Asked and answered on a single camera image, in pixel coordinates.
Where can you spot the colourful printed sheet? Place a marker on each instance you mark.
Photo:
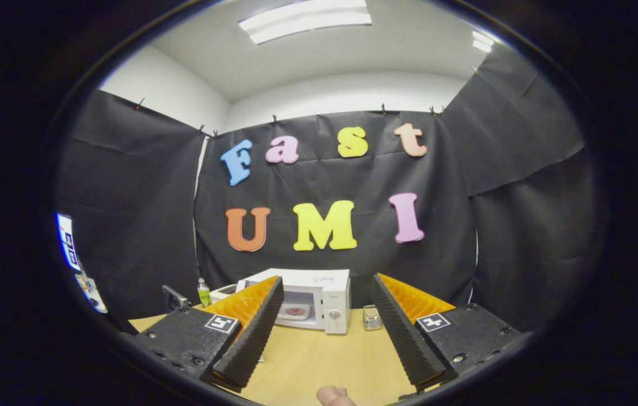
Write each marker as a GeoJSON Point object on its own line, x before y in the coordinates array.
{"type": "Point", "coordinates": [91, 290]}

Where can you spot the green plastic bottle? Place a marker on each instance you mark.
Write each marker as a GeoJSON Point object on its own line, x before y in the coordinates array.
{"type": "Point", "coordinates": [203, 294]}

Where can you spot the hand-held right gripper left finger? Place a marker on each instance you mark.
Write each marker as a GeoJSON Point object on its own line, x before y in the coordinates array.
{"type": "Point", "coordinates": [251, 338]}

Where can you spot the small ceiling light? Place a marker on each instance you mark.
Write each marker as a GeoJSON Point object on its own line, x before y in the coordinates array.
{"type": "Point", "coordinates": [482, 41]}

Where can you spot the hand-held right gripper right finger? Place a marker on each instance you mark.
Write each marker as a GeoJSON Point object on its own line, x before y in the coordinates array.
{"type": "Point", "coordinates": [403, 338]}

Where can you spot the white square plate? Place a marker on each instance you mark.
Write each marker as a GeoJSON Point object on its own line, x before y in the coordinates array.
{"type": "Point", "coordinates": [284, 315]}

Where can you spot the white microwave oven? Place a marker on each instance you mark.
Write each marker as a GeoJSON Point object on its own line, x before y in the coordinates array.
{"type": "Point", "coordinates": [330, 293]}

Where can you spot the blue white printed sign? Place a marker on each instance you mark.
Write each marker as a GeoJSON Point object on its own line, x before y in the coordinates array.
{"type": "Point", "coordinates": [67, 242]}

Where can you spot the black backdrop cloth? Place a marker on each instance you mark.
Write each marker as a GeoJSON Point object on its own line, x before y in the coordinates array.
{"type": "Point", "coordinates": [364, 175]}

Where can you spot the pink ham slice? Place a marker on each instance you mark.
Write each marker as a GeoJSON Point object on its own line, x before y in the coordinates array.
{"type": "Point", "coordinates": [295, 310]}

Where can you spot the long ceiling light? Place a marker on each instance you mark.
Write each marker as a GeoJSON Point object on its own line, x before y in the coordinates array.
{"type": "Point", "coordinates": [305, 20]}

